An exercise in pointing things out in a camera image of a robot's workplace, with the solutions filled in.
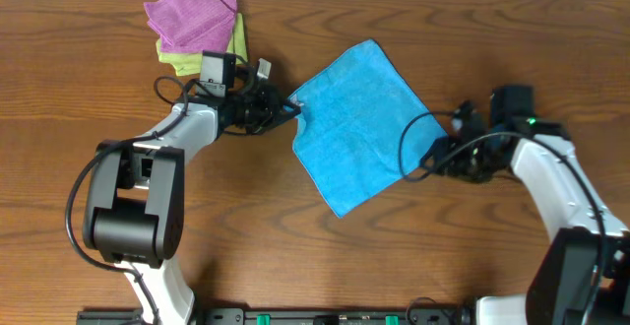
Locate blue microfiber cloth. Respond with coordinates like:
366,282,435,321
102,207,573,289
289,39,446,218

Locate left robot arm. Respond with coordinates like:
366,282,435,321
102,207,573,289
83,85,300,324

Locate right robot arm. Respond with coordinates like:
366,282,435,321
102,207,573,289
420,127,629,324

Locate green folded cloth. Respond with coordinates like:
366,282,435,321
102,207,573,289
156,13,248,76

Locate purple folded cloth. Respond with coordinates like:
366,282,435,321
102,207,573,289
144,0,238,54

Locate right black cable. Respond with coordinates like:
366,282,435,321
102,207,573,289
397,110,473,182

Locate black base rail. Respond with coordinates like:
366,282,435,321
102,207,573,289
76,306,473,325

